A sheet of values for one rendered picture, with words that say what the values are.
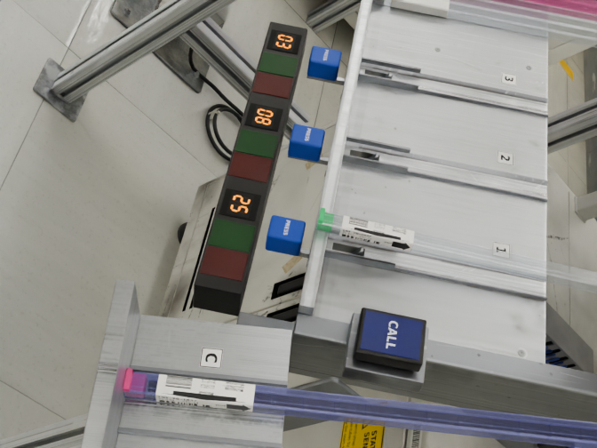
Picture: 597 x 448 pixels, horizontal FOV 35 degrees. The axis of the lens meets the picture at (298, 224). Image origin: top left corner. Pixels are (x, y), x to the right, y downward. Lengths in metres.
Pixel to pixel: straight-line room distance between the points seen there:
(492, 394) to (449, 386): 0.03
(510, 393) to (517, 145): 0.26
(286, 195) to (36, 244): 0.39
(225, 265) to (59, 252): 0.78
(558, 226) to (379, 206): 0.72
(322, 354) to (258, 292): 0.64
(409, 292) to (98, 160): 0.97
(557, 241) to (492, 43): 0.55
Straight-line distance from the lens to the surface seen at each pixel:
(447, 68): 0.99
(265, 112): 0.92
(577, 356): 1.34
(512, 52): 1.03
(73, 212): 1.61
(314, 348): 0.76
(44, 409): 1.48
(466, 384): 0.78
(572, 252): 1.56
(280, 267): 1.40
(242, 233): 0.83
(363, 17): 0.99
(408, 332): 0.73
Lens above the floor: 1.18
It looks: 36 degrees down
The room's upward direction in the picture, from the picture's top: 68 degrees clockwise
